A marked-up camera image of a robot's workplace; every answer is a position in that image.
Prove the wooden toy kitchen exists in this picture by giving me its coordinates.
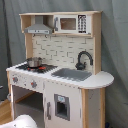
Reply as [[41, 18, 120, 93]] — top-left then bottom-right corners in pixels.
[[7, 11, 114, 128]]

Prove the red stove knob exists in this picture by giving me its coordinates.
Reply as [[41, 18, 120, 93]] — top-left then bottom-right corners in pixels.
[[31, 81, 37, 88], [13, 77, 18, 83]]

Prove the red left stove knob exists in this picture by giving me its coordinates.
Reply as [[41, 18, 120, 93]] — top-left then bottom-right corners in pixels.
[[13, 77, 18, 83]]

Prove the red right stove knob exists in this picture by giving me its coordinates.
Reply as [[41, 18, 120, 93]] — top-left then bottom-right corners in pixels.
[[31, 81, 37, 88]]

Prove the white cabinet door with dispenser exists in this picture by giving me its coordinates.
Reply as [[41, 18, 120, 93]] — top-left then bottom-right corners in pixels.
[[44, 81, 82, 128]]

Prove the grey toy sink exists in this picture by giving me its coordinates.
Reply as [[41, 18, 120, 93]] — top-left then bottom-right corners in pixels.
[[52, 68, 92, 81]]

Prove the black toy stovetop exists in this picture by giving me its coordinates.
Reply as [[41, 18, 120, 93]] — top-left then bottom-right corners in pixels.
[[18, 64, 55, 73]]

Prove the grey range hood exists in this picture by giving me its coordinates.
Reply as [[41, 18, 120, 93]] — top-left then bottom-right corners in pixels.
[[24, 16, 52, 34]]

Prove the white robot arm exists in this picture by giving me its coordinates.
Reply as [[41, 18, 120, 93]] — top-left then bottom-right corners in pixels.
[[0, 115, 37, 128]]

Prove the black toy faucet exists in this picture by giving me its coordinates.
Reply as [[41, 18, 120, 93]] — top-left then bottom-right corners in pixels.
[[75, 51, 93, 70]]

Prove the toy microwave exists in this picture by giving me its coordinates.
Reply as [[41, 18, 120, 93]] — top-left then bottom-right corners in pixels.
[[54, 14, 92, 34]]

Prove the silver toy pot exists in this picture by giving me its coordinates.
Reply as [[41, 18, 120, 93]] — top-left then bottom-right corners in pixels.
[[26, 57, 42, 68]]

